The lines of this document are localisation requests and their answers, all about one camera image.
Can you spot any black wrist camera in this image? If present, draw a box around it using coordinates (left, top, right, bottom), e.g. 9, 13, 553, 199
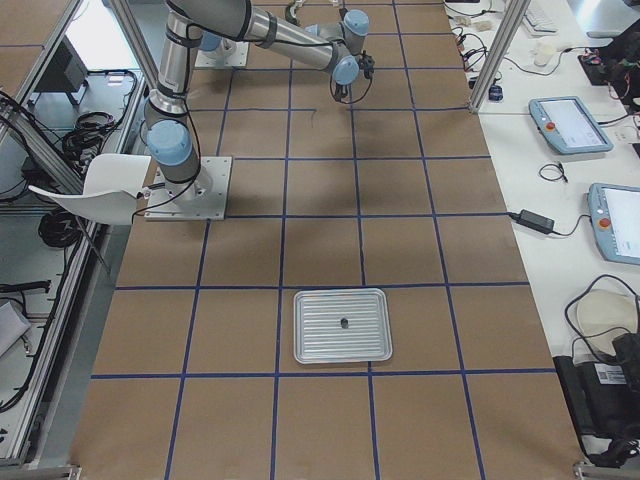
358, 50, 375, 81

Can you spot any blue teach pendant near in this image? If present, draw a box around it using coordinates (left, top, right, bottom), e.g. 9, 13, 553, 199
587, 183, 639, 265

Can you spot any black power adapter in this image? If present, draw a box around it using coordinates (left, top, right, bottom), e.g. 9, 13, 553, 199
518, 209, 554, 235

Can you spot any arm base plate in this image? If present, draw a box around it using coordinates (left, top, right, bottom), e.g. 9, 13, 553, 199
195, 40, 249, 70
143, 156, 232, 221

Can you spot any blue teach pendant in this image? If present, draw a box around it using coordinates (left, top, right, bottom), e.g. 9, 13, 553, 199
587, 183, 639, 265
528, 96, 613, 155

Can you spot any dark green curved part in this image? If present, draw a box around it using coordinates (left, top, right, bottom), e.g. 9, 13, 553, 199
284, 0, 305, 26

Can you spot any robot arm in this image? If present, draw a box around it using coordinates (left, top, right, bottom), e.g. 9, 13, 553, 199
145, 1, 374, 196

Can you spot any blue teach pendant far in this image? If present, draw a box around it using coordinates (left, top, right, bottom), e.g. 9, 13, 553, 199
528, 96, 613, 155

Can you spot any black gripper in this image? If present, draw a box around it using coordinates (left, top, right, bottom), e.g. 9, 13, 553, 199
335, 83, 351, 98

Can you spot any aluminium frame post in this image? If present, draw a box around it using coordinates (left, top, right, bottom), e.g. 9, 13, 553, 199
468, 0, 530, 114

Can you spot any white plastic chair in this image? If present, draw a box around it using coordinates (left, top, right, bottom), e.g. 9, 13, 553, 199
29, 153, 151, 226

